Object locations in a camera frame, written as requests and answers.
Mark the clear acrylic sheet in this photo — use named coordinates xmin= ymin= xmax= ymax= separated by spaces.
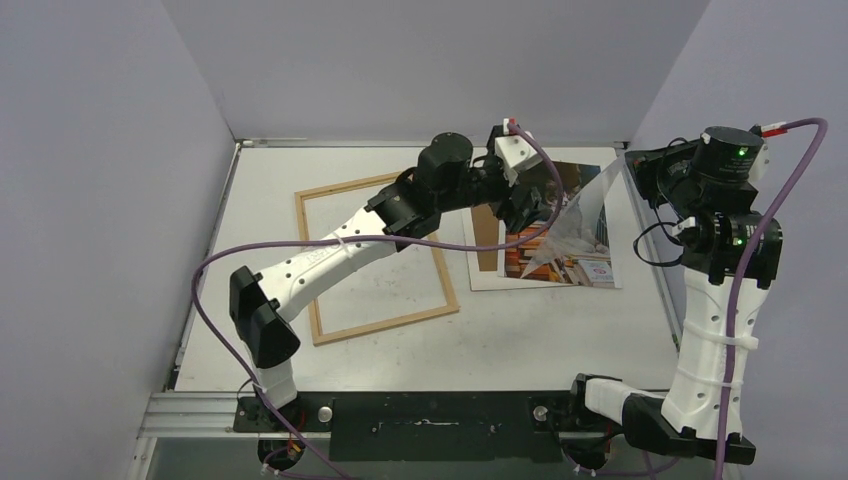
xmin=514 ymin=159 xmax=623 ymax=288

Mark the wooden picture frame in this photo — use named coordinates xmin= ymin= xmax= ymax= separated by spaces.
xmin=294 ymin=171 xmax=461 ymax=347

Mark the brown backing board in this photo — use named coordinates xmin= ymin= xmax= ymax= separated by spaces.
xmin=471 ymin=205 xmax=500 ymax=272

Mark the book photo print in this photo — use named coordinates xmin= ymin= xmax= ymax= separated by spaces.
xmin=497 ymin=161 xmax=619 ymax=289

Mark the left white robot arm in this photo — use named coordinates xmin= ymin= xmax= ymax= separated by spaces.
xmin=229 ymin=126 xmax=550 ymax=431

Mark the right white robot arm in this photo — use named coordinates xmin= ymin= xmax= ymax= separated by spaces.
xmin=565 ymin=126 xmax=783 ymax=465

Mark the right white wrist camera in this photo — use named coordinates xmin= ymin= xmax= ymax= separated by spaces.
xmin=749 ymin=122 xmax=787 ymax=184

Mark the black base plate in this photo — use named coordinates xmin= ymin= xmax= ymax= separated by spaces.
xmin=231 ymin=390 xmax=631 ymax=465

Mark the aluminium rail front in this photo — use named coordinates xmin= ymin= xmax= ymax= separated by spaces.
xmin=138 ymin=392 xmax=237 ymax=439

